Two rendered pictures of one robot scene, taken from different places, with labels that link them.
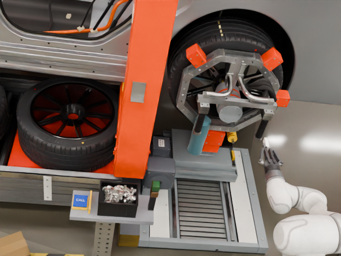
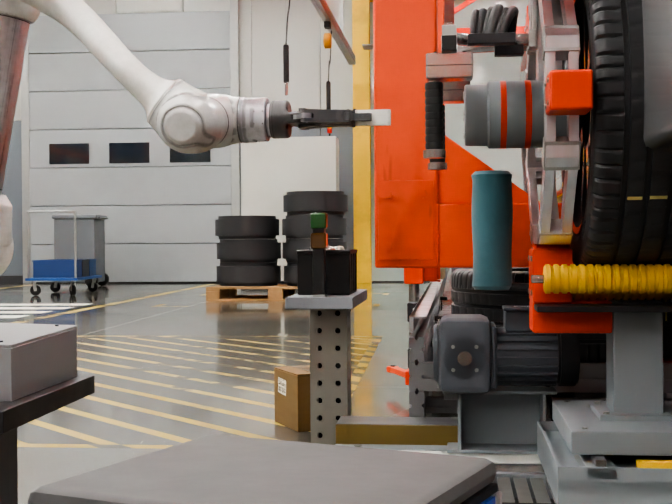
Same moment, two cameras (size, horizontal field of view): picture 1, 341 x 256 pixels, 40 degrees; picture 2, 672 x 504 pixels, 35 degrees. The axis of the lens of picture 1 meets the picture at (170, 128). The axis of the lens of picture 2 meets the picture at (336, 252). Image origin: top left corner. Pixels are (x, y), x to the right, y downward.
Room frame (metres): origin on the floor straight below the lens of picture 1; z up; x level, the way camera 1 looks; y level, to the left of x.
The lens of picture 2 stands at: (2.33, -2.50, 0.59)
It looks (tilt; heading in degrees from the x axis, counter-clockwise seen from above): 1 degrees down; 108
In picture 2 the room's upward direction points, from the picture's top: straight up
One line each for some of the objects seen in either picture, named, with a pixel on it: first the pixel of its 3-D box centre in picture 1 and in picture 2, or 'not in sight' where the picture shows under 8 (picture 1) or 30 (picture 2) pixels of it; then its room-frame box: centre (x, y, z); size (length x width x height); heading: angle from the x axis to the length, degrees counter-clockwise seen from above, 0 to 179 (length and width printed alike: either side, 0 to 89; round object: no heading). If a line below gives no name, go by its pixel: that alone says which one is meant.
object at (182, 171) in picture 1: (198, 155); (634, 460); (2.26, -0.23, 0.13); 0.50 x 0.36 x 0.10; 101
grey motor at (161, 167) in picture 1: (157, 163); (522, 379); (1.99, 0.03, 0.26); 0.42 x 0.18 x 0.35; 11
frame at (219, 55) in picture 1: (227, 93); (549, 113); (2.09, -0.27, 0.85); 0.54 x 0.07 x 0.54; 101
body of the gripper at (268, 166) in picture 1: (271, 167); (293, 119); (1.62, -0.53, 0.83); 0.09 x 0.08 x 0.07; 11
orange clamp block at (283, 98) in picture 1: (279, 98); (568, 92); (2.16, -0.57, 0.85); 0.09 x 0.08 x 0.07; 101
